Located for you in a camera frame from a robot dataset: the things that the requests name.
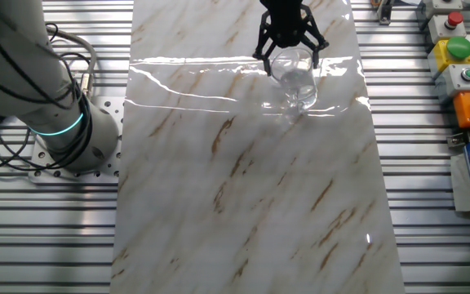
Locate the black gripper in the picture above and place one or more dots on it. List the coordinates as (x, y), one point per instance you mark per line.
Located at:
(286, 22)

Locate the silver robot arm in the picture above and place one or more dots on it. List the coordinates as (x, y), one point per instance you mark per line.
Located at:
(10, 61)

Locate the grey box black knob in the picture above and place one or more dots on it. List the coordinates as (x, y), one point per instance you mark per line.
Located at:
(439, 6)

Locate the grey box red button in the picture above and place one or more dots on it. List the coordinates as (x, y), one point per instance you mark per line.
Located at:
(447, 26)

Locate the yellow box green button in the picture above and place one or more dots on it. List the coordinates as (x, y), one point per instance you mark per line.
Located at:
(449, 55)

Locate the grey box small green button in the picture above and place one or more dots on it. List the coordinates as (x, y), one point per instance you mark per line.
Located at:
(461, 79)

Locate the orange box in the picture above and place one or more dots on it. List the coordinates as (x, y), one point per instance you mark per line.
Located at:
(466, 109)

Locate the white marble pattern board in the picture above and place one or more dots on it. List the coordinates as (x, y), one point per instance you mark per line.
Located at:
(218, 224)

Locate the black metal bracket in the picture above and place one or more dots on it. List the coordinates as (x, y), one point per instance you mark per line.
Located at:
(384, 12)

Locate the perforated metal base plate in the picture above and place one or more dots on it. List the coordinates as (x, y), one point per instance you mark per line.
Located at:
(104, 106)

